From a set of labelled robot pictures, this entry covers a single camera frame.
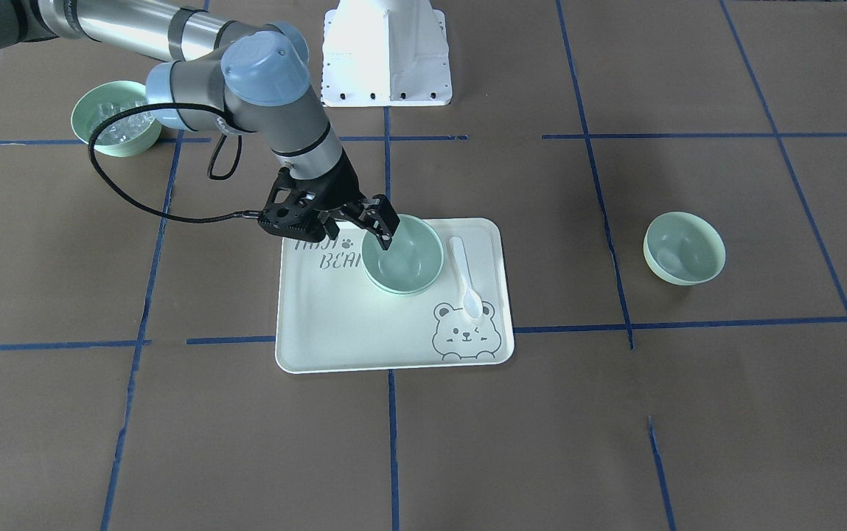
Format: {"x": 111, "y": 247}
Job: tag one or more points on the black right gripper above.
{"x": 342, "y": 187}

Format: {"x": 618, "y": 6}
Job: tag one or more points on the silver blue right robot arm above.
{"x": 228, "y": 77}

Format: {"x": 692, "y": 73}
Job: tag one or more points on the green bowl on tray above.
{"x": 402, "y": 285}

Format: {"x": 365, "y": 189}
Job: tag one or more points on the white bear print tray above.
{"x": 331, "y": 316}

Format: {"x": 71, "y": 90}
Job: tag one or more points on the white plastic spoon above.
{"x": 470, "y": 300}

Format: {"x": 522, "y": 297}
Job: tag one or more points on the green bowl with ice cubes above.
{"x": 124, "y": 137}

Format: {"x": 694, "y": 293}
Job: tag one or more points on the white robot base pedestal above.
{"x": 385, "y": 54}

